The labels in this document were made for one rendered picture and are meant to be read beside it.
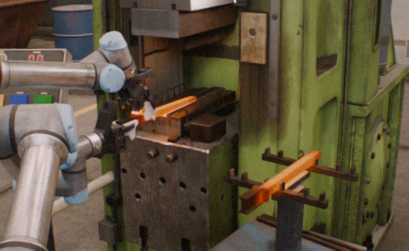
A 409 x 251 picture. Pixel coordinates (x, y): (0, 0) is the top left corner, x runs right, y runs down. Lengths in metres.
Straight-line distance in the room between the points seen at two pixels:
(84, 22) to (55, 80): 4.98
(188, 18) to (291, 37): 0.36
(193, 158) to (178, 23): 0.46
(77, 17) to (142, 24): 4.51
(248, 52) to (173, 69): 0.55
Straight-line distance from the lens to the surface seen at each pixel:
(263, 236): 1.83
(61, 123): 1.30
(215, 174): 1.97
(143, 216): 2.17
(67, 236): 3.32
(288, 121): 1.97
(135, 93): 1.85
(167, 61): 2.35
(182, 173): 1.98
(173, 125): 2.01
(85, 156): 1.67
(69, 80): 1.56
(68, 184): 1.68
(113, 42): 1.72
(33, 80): 1.53
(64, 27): 6.56
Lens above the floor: 1.59
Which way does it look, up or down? 17 degrees down
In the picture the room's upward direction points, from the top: 1 degrees counter-clockwise
